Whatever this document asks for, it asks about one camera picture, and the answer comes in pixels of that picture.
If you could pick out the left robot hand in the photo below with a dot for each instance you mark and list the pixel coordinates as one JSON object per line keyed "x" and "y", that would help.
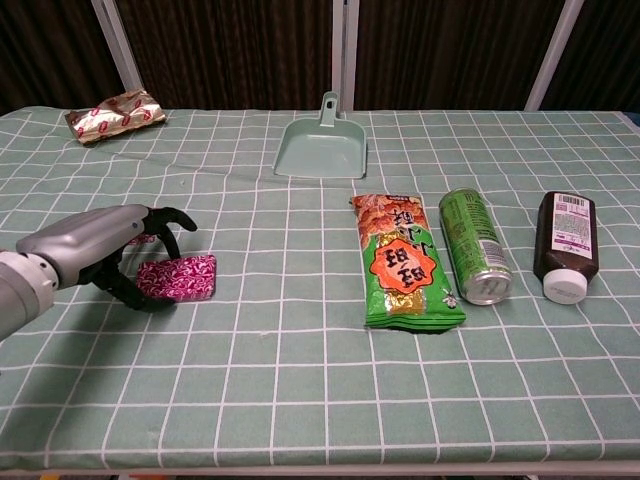
{"x": 85, "y": 240}

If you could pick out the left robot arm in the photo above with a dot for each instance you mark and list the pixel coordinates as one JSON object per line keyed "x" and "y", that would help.
{"x": 20, "y": 295}

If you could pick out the gold red snack packet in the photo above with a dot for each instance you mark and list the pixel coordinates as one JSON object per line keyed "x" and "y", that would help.
{"x": 112, "y": 119}

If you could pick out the dark brown curtain panel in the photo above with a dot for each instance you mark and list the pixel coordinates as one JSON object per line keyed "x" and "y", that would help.
{"x": 45, "y": 50}
{"x": 230, "y": 50}
{"x": 450, "y": 50}
{"x": 605, "y": 55}

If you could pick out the green plastic dustpan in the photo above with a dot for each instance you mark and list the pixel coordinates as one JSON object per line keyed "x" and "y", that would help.
{"x": 322, "y": 150}

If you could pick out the green checkered tablecloth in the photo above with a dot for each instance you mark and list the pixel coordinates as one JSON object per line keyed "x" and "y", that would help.
{"x": 300, "y": 380}

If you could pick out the green orange snack bag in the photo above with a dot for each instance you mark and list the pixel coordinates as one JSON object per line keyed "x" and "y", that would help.
{"x": 402, "y": 265}

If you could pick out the green drink can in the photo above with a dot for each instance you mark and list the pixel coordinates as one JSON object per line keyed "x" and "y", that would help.
{"x": 472, "y": 240}

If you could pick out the brown bottle white cap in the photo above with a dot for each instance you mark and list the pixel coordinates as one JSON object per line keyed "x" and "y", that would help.
{"x": 565, "y": 240}

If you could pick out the blue table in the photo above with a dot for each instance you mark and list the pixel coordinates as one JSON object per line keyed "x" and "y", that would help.
{"x": 635, "y": 120}

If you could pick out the white partition post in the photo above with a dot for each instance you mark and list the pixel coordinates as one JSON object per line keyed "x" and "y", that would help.
{"x": 552, "y": 55}
{"x": 117, "y": 50}
{"x": 345, "y": 50}

